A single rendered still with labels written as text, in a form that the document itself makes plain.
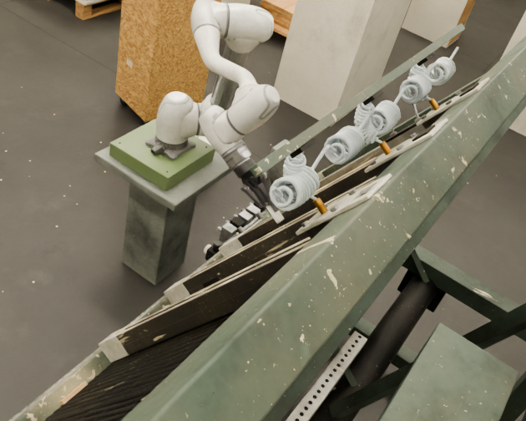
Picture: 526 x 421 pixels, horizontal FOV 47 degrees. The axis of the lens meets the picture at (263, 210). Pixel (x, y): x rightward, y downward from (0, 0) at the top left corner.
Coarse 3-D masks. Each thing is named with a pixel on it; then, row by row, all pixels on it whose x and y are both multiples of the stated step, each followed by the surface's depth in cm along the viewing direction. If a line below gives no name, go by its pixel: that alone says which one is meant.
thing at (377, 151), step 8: (416, 128) 224; (424, 128) 222; (400, 136) 229; (408, 136) 227; (392, 144) 232; (368, 152) 245; (376, 152) 238; (360, 160) 244; (368, 160) 242; (344, 168) 250; (352, 168) 248; (328, 176) 257; (336, 176) 254; (320, 184) 261
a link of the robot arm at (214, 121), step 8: (208, 112) 198; (216, 112) 198; (224, 112) 198; (200, 120) 200; (208, 120) 198; (216, 120) 197; (224, 120) 195; (208, 128) 198; (216, 128) 197; (224, 128) 196; (232, 128) 195; (208, 136) 200; (216, 136) 198; (224, 136) 197; (232, 136) 196; (240, 136) 198; (216, 144) 199; (224, 144) 198; (232, 144) 199; (224, 152) 200
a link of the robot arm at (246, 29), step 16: (240, 16) 228; (256, 16) 230; (240, 32) 230; (256, 32) 232; (272, 32) 236; (240, 48) 239; (240, 64) 250; (224, 80) 258; (208, 96) 278; (224, 96) 266
